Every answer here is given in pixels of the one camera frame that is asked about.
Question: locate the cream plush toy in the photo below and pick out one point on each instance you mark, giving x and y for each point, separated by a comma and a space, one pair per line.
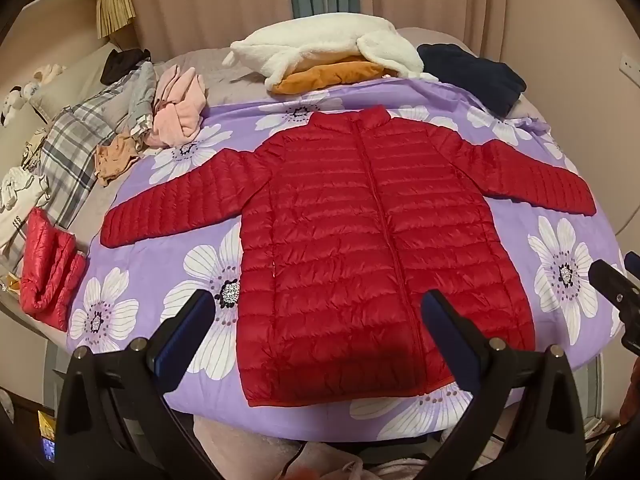
50, 72

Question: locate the navy garment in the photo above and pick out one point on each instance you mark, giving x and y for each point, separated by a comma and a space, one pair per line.
470, 72

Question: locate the grey pillow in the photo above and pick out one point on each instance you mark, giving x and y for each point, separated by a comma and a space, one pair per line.
80, 80

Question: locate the plaid pillow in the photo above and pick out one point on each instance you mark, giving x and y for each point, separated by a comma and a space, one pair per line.
75, 145

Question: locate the white printed clothes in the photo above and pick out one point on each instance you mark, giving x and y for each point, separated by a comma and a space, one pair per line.
20, 190

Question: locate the cream patterned cloth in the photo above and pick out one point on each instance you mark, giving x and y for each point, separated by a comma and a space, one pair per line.
35, 147

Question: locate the white fleece garment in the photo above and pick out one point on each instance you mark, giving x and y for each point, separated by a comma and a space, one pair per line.
320, 40

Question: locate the black and white plush dog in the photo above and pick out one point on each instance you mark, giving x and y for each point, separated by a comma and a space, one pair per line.
17, 100

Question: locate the tan garment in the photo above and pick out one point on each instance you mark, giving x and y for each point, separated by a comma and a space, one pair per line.
117, 157

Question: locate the grey garment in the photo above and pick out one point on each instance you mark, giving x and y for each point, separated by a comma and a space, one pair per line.
142, 92

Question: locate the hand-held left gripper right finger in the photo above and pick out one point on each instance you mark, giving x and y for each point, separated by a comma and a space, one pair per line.
445, 340

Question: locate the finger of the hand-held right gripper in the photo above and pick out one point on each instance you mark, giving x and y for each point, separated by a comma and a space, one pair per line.
612, 282

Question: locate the black garment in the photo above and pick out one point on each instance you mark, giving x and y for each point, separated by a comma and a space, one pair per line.
120, 65

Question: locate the large red puffer jacket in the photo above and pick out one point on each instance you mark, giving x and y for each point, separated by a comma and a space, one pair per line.
350, 240

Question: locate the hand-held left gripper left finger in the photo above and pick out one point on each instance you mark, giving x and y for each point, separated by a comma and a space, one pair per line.
182, 332

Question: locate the purple floral blanket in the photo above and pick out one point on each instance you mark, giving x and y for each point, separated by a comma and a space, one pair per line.
165, 240

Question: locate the orange garment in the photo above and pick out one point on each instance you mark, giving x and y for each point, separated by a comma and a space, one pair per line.
325, 75

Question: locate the yellow fringed cloth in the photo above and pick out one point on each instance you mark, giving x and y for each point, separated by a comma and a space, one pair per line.
115, 5

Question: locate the pink fuzzy cloth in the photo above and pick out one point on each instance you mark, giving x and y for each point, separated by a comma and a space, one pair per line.
240, 450

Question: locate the pink garment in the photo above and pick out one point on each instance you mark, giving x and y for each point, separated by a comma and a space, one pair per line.
177, 105

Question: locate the white wall socket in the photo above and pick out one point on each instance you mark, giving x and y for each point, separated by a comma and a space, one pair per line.
630, 63

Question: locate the small folded red puffer jacket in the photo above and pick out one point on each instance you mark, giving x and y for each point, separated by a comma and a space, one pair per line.
47, 270

